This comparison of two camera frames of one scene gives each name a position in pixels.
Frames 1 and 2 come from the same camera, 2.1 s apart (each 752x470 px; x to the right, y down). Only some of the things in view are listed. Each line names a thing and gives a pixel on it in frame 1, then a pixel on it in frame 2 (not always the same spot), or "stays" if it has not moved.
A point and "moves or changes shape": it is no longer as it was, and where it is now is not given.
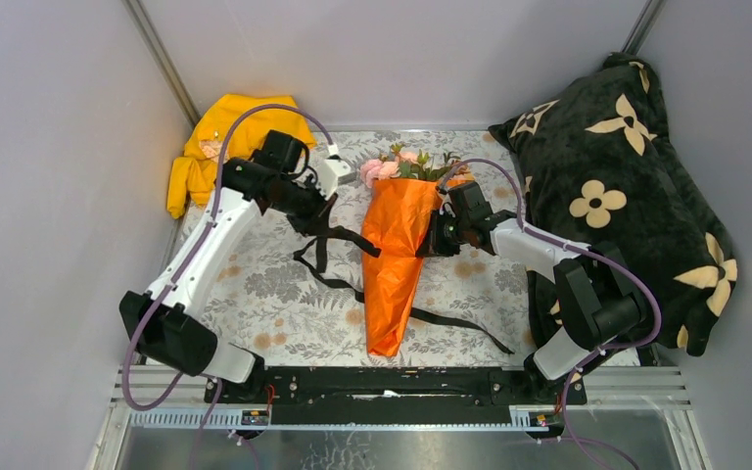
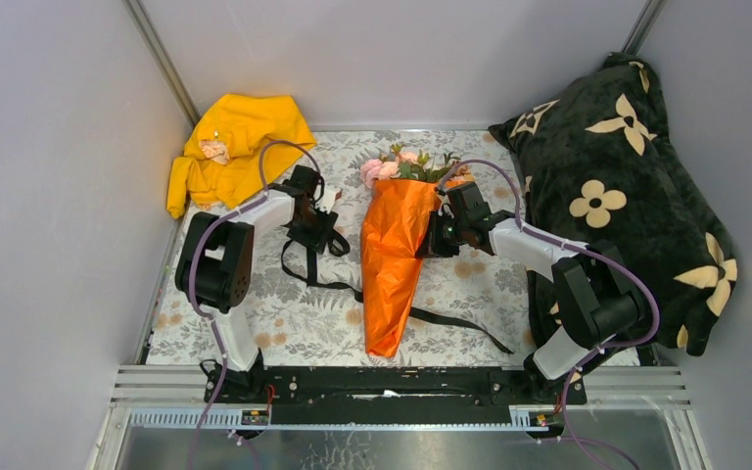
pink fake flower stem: (375, 168) stays
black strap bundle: (314, 257) moves or changes shape
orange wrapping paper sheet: (397, 218) stays
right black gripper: (432, 246) stays
